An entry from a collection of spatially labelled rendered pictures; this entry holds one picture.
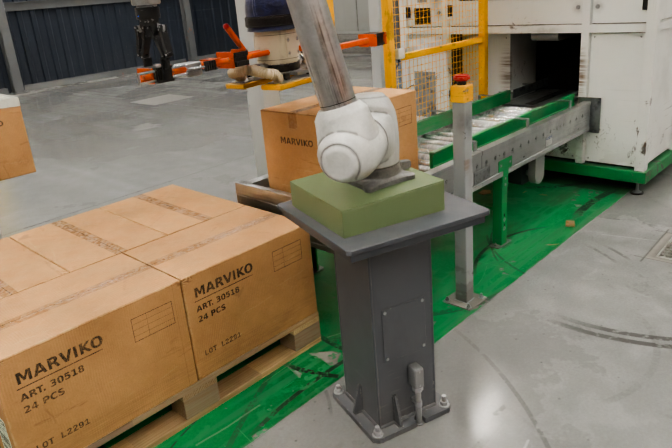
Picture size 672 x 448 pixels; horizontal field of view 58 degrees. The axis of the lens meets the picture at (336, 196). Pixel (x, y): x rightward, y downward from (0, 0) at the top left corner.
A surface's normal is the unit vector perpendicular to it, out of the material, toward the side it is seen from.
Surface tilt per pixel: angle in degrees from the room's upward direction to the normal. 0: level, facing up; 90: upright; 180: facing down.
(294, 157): 90
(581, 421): 0
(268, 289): 90
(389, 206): 90
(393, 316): 90
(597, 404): 0
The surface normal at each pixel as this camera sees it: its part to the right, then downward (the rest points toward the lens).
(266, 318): 0.72, 0.17
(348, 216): 0.48, 0.25
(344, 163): -0.29, 0.46
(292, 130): -0.66, 0.29
